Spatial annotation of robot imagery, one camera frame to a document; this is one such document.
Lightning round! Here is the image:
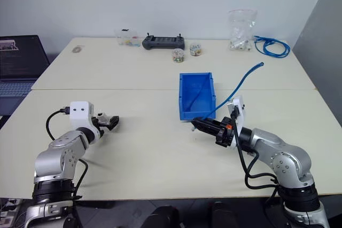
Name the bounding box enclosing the clear jar of coloured beads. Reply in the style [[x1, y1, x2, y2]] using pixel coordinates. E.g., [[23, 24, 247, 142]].
[[172, 48, 185, 64], [189, 42, 203, 57]]

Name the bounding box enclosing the clear plastic parts box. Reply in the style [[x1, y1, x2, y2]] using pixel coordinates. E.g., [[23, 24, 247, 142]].
[[115, 28, 141, 48]]

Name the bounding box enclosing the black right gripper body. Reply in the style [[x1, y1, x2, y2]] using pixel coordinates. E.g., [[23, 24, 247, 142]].
[[214, 116, 237, 147]]

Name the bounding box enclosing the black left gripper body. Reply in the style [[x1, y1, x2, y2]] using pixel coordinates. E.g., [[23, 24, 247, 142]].
[[90, 117, 107, 137]]

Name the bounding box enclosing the blue plastic bin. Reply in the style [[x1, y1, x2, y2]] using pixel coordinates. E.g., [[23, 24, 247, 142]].
[[178, 72, 216, 121]]

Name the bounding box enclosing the coiled blue cable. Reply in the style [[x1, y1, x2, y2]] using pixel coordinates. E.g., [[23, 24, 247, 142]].
[[253, 35, 291, 59]]

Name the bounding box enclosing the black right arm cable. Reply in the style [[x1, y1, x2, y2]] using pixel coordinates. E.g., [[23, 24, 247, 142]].
[[231, 106, 280, 207]]

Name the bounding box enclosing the blue cable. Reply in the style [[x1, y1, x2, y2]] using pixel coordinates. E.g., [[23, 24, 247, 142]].
[[190, 61, 266, 132], [253, 35, 291, 59]]

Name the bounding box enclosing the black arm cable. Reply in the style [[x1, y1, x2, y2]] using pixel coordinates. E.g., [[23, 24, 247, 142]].
[[231, 106, 280, 207], [45, 107, 89, 202]]

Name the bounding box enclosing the black handheld controller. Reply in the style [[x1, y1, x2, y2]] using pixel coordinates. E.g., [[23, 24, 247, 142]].
[[141, 33, 186, 51]]

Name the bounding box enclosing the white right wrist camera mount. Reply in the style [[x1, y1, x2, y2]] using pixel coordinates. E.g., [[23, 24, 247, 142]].
[[227, 95, 246, 149]]

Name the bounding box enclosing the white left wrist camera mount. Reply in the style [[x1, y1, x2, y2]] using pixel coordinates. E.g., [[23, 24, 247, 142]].
[[69, 100, 95, 136]]

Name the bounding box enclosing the white coupler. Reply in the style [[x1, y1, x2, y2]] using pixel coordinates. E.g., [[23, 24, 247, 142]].
[[96, 113, 111, 124]]

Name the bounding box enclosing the dark open laptop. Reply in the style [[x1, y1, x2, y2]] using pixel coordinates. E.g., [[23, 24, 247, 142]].
[[0, 35, 51, 117]]

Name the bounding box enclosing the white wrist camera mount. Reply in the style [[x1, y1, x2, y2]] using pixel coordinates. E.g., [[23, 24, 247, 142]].
[[227, 95, 246, 149], [69, 100, 95, 136]]

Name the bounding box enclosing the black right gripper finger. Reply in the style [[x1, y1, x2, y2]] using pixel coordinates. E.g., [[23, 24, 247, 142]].
[[191, 120, 221, 136], [196, 117, 224, 129]]

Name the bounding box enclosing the clear bag of white couplers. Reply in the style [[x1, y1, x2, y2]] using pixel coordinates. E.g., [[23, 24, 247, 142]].
[[228, 9, 258, 52]]

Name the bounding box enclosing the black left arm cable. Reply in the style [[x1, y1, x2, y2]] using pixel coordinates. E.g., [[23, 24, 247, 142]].
[[45, 107, 89, 202]]

